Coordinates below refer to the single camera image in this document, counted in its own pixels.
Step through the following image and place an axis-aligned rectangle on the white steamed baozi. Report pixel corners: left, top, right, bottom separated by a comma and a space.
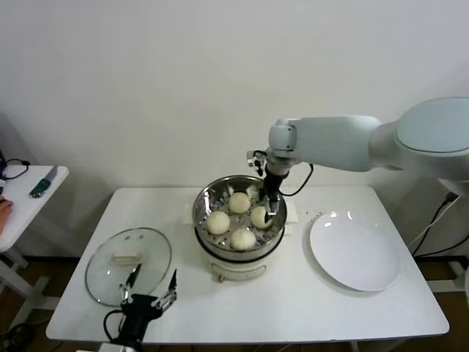
205, 211, 232, 235
249, 205, 274, 230
228, 192, 252, 214
229, 228, 257, 252

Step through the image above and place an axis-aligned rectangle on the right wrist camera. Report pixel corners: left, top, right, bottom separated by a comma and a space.
245, 149, 267, 173

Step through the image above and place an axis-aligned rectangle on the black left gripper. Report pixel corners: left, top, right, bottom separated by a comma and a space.
119, 263, 178, 335

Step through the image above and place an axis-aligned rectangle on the glass pot lid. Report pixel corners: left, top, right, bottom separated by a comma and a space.
85, 227, 173, 307

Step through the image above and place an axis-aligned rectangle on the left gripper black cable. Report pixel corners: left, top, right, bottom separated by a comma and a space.
103, 310, 128, 340

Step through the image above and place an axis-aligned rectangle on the person hand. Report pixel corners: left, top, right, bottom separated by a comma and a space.
0, 199, 14, 235

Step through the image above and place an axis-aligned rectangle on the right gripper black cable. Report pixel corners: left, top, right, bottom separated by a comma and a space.
278, 163, 314, 197

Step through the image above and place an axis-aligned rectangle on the black power cable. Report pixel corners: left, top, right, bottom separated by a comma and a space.
412, 201, 469, 257

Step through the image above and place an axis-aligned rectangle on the stainless steel steamer basket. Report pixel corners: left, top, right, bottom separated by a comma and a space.
182, 175, 300, 254

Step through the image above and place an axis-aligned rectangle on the white side table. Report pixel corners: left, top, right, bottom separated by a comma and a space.
0, 164, 70, 323

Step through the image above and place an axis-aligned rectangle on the white round plate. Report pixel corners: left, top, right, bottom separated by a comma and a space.
309, 210, 401, 293

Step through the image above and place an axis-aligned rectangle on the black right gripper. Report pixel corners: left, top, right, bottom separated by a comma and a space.
258, 172, 285, 227

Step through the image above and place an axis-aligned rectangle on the white power cable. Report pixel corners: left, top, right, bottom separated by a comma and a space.
408, 200, 450, 252

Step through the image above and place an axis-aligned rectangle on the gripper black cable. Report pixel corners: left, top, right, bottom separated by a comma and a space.
278, 163, 314, 197
103, 310, 128, 340

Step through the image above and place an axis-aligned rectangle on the floor cable bundle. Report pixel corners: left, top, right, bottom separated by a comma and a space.
0, 322, 37, 352

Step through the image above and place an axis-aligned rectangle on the green handled knife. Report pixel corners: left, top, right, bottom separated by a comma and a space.
29, 164, 59, 199

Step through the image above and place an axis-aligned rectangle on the black looped cable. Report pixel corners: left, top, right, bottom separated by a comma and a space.
0, 158, 31, 181

